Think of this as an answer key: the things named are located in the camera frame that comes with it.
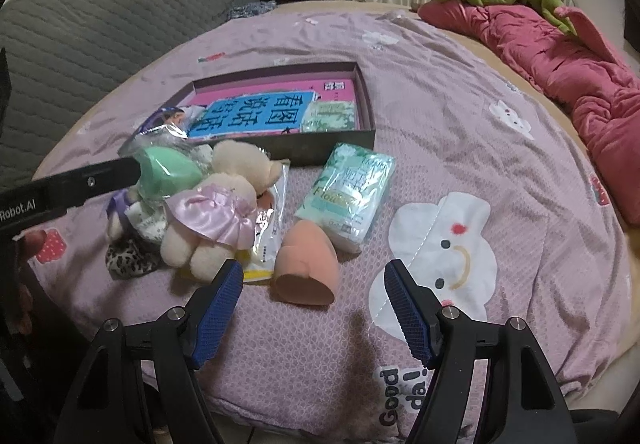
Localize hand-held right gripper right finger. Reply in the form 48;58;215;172
382;260;583;444

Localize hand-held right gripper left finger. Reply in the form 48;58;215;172
52;259;246;444

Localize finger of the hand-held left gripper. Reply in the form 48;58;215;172
27;156;143;215

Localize teddy bear purple dress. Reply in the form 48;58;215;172
105;186;146;245

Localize green makeup sponge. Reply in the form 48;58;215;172
136;145;203;202

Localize teddy bear pink dress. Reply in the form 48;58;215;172
162;139;291;283

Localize dark cardboard box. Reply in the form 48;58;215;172
162;62;377;168

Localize green tissue packet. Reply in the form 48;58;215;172
293;142;397;255
300;100;358;133

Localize person's left hand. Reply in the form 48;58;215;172
12;229;49;325

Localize white floral cloth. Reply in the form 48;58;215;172
127;201;173;245

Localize leopard print cloth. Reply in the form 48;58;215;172
105;236;168;279

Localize orange makeup sponge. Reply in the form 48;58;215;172
272;219;342;307

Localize grey quilted headboard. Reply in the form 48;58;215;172
0;0;261;195

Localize pink printed bedsheet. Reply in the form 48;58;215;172
25;6;628;440

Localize pink picture book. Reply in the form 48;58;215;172
175;78;358;141

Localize blue patterned cloth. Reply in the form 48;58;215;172
227;0;278;22

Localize pink quilt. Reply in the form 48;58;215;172
417;4;640;225

